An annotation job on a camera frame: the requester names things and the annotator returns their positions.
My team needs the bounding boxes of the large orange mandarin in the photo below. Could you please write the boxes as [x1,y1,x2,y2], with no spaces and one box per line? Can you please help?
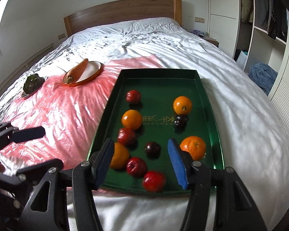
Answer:
[180,136,206,161]

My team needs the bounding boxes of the small orange mandarin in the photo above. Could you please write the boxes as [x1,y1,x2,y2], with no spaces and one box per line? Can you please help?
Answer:
[109,142,130,170]

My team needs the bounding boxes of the dark plum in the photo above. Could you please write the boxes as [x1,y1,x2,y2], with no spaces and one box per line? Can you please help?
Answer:
[144,141,161,159]
[174,115,188,131]

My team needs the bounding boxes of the dark red apple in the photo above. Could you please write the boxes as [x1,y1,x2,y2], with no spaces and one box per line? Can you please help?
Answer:
[125,90,141,104]
[117,127,137,146]

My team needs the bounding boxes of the smooth orange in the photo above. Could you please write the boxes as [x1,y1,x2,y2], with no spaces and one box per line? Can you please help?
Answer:
[173,96,193,115]

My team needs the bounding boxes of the silver plate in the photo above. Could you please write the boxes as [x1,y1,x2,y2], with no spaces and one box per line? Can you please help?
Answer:
[21,77,49,99]

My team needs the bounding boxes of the green leafy vegetable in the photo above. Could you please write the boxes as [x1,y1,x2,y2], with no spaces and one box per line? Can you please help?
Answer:
[23,73,45,95]

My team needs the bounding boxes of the pink plastic sheet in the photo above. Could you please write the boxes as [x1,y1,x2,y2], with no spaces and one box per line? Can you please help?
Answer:
[0,55,161,174]

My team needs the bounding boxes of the green metal tray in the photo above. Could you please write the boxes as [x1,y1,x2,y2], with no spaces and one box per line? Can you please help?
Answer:
[89,69,224,197]

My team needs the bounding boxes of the white bed sheet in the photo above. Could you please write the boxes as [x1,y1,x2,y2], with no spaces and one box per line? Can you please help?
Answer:
[0,18,289,230]

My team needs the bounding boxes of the orange carrot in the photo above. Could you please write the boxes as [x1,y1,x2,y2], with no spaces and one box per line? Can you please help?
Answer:
[64,59,89,84]

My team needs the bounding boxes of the orange rimmed white plate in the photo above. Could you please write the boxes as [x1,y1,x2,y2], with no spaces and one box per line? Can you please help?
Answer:
[62,61,103,87]

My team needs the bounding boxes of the blue towel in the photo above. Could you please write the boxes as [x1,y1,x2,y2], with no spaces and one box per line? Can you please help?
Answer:
[248,63,278,95]

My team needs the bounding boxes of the white wardrobe shelving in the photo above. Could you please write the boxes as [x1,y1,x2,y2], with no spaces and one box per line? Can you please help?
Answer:
[208,0,289,135]

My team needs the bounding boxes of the wooden headboard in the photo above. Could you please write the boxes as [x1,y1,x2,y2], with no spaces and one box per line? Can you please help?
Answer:
[64,0,183,36]

